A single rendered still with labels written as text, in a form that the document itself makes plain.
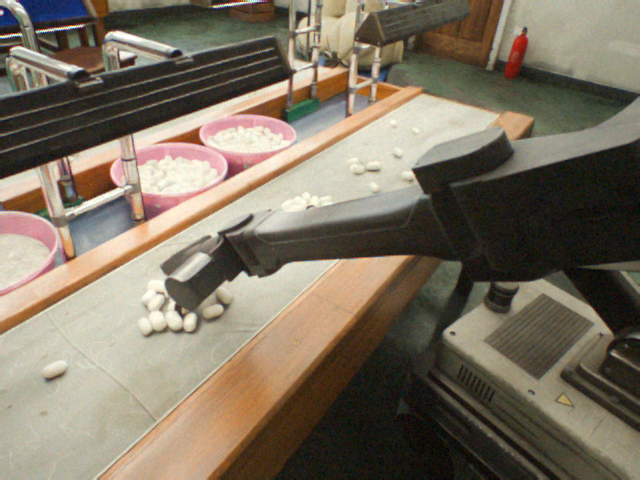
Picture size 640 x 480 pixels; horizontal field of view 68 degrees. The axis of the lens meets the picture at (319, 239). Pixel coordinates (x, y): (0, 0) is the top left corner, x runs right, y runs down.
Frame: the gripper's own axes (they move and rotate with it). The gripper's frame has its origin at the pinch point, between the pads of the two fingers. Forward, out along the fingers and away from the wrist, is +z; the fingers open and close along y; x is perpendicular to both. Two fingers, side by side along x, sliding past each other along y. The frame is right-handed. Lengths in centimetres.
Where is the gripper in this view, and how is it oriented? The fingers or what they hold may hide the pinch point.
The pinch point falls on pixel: (171, 276)
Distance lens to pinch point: 86.0
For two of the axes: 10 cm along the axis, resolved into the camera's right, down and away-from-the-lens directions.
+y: -5.5, 4.5, -7.1
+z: -6.8, 2.6, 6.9
